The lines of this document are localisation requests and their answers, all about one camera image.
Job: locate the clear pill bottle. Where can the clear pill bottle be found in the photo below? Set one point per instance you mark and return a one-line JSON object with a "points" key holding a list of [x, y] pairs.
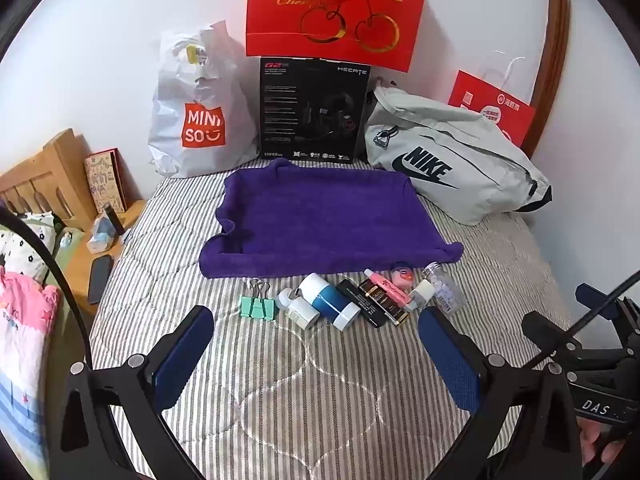
{"points": [[447, 290]]}

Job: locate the pink tube white cap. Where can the pink tube white cap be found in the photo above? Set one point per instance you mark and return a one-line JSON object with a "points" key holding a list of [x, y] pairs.
{"points": [[386, 284]]}

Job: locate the red gift bag gold print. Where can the red gift bag gold print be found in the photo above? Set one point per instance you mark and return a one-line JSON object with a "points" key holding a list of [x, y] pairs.
{"points": [[280, 20]]}

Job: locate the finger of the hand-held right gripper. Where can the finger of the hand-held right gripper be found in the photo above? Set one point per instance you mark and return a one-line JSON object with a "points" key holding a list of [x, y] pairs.
{"points": [[597, 304], [542, 327]]}

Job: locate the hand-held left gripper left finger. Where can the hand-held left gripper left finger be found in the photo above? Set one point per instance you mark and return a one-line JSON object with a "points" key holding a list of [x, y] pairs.
{"points": [[186, 355]]}

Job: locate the green binder clip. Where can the green binder clip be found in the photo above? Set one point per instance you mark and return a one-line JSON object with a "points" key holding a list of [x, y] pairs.
{"points": [[249, 307], [268, 308]]}

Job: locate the white plastic shopping bag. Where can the white plastic shopping bag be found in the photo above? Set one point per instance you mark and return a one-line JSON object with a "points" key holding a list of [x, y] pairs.
{"points": [[200, 85]]}

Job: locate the blue tissue pack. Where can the blue tissue pack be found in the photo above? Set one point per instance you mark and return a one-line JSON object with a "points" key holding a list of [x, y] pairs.
{"points": [[102, 235]]}

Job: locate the striped quilt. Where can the striped quilt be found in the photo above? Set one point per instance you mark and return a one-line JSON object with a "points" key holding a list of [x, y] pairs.
{"points": [[310, 400]]}

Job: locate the person's right hand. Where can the person's right hand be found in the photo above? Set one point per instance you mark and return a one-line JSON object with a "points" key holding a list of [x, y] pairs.
{"points": [[594, 440]]}

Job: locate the grey sling bag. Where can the grey sling bag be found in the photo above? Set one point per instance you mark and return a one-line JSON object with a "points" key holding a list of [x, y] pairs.
{"points": [[475, 160]]}

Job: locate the white dotted pillow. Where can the white dotted pillow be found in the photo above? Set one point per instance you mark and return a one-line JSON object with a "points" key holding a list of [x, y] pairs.
{"points": [[22, 250]]}

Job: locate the black headset box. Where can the black headset box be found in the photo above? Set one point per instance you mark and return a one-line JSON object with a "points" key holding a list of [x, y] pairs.
{"points": [[300, 110]]}

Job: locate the wooden headboard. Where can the wooden headboard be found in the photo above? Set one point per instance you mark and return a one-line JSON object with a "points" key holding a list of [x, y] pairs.
{"points": [[55, 165]]}

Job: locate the black smartphone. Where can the black smartphone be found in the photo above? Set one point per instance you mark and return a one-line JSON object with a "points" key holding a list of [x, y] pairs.
{"points": [[100, 280]]}

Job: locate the small white bottle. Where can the small white bottle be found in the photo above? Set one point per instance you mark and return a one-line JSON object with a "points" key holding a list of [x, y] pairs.
{"points": [[302, 310]]}

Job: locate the patterned notebook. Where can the patterned notebook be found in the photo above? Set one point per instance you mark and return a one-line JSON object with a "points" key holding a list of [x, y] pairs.
{"points": [[105, 180]]}

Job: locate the round orange tin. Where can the round orange tin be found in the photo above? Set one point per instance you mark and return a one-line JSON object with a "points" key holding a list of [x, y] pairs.
{"points": [[402, 275]]}

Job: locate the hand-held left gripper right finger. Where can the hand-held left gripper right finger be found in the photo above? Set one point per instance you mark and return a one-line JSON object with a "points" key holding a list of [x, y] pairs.
{"points": [[450, 355]]}

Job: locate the blue and white container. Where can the blue and white container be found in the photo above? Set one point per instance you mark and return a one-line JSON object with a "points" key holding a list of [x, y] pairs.
{"points": [[327, 300]]}

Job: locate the black and gold tube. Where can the black and gold tube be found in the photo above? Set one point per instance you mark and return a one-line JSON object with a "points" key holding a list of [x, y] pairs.
{"points": [[386, 301]]}

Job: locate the brown wooden frame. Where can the brown wooden frame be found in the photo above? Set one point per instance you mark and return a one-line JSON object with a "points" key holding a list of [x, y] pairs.
{"points": [[555, 35]]}

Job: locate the small black stick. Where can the small black stick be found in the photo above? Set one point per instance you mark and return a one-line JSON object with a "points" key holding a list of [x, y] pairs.
{"points": [[116, 220]]}

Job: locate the wooden nightstand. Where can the wooden nightstand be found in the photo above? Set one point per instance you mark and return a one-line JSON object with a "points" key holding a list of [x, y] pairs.
{"points": [[132, 215]]}

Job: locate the purple towel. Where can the purple towel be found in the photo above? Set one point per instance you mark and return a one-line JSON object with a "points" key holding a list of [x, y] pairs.
{"points": [[320, 210]]}

